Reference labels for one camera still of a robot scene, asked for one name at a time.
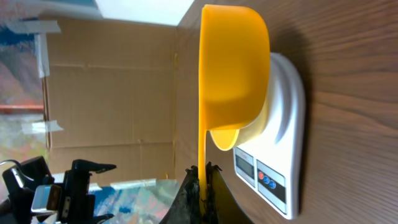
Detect yellow plastic bowl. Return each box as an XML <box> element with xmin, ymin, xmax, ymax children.
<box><xmin>210</xmin><ymin>96</ymin><xmax>269</xmax><ymax>151</ymax></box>

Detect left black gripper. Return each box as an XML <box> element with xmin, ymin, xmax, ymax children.
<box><xmin>57</xmin><ymin>159</ymin><xmax>117</xmax><ymax>224</ymax></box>

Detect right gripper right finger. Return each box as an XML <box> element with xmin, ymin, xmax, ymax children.
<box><xmin>206</xmin><ymin>162</ymin><xmax>253</xmax><ymax>224</ymax></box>

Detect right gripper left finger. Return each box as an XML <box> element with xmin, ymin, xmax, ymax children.
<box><xmin>160</xmin><ymin>166</ymin><xmax>201</xmax><ymax>224</ymax></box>

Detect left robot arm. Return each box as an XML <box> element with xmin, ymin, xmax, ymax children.
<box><xmin>1</xmin><ymin>156</ymin><xmax>116</xmax><ymax>224</ymax></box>

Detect yellow measuring scoop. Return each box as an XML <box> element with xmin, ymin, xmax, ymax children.
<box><xmin>197</xmin><ymin>4</ymin><xmax>271</xmax><ymax>215</ymax></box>

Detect white digital kitchen scale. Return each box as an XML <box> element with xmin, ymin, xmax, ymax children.
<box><xmin>233</xmin><ymin>53</ymin><xmax>306</xmax><ymax>220</ymax></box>

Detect brown cardboard panel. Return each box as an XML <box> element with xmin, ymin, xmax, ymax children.
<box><xmin>44</xmin><ymin>18</ymin><xmax>185</xmax><ymax>185</ymax></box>

